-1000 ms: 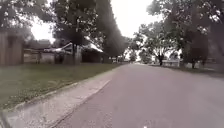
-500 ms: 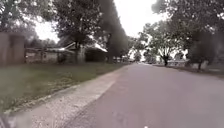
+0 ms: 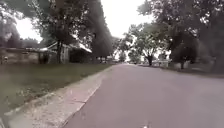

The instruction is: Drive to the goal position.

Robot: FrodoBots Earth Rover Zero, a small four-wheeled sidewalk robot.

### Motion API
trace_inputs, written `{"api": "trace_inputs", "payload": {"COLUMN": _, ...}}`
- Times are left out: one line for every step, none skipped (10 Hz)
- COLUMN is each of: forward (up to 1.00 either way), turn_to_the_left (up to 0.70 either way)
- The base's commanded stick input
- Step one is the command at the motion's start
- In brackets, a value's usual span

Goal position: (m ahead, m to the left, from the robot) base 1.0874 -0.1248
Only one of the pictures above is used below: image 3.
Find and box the pale building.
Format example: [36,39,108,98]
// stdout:
[151,56,172,69]

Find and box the grey asphalt road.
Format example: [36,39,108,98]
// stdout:
[61,63,224,128]

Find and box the broad leafy tree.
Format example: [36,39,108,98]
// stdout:
[123,22,171,67]

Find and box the pale concrete kerb strip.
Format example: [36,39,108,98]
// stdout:
[0,64,116,128]

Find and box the tall dark conifer tree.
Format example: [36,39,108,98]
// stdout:
[83,0,115,64]

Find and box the big overhanging tree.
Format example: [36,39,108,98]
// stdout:
[137,0,224,73]

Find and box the grass lawn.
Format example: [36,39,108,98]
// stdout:
[0,62,113,116]

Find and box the large dark tree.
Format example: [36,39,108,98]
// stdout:
[19,0,88,65]

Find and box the low house with porch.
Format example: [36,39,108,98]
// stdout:
[0,40,94,66]

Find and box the small dark tree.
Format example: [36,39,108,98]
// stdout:
[169,31,198,71]

